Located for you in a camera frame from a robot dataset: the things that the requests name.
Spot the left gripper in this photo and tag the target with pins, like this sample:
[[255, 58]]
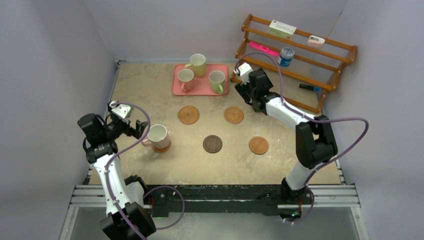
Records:
[[136, 131]]

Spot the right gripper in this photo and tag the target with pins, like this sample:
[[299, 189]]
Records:
[[243, 88]]

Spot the pink mug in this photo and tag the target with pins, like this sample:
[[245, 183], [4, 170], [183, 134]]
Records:
[[157, 137], [186, 80]]

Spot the smooth light wooden coaster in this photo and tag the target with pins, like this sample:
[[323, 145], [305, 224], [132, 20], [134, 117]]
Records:
[[162, 149]]

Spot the woven rattan coaster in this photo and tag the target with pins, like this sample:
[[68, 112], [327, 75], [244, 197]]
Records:
[[233, 115], [188, 115]]

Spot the green mug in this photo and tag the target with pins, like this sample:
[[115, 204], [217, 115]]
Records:
[[216, 82]]

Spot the pink mug front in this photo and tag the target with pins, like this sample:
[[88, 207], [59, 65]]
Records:
[[186, 80]]

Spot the dark walnut wooden coaster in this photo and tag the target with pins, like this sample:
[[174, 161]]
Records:
[[212, 144]]

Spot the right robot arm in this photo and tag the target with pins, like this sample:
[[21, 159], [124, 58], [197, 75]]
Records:
[[315, 142]]

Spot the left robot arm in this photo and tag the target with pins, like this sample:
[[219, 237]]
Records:
[[126, 218]]

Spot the pink highlighter marker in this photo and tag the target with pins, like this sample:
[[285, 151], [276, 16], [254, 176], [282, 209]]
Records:
[[263, 49]]

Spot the blue white round jar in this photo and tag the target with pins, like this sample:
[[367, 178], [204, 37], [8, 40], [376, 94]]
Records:
[[285, 56]]

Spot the wooden tiered shelf rack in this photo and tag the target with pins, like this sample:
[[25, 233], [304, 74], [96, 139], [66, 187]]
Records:
[[317, 67]]

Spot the pink plastic tray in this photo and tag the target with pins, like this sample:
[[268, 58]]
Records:
[[201, 85]]

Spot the white green box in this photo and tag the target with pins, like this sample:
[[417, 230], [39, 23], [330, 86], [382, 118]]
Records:
[[281, 29]]

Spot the yellow mug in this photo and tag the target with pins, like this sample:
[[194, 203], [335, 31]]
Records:
[[197, 63]]

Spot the black blue marker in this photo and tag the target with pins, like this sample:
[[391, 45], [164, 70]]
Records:
[[309, 87]]

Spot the small pink white case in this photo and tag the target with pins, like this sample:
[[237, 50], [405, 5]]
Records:
[[316, 41]]

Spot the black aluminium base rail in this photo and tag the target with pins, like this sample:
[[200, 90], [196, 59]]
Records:
[[260, 199]]

